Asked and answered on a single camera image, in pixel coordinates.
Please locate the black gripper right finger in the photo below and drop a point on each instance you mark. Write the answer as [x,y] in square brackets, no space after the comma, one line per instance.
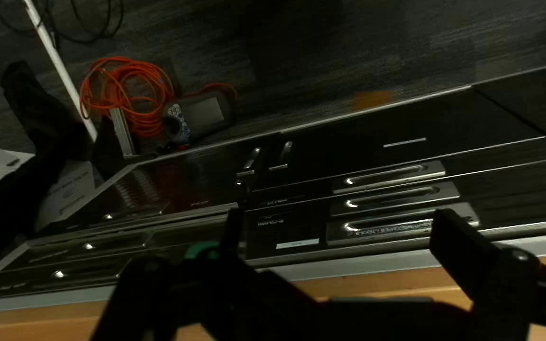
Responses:
[497,279]

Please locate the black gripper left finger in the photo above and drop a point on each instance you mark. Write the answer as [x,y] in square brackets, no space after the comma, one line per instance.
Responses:
[231,235]

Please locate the open grey metal drawer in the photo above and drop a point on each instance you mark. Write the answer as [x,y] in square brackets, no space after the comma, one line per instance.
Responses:
[186,184]

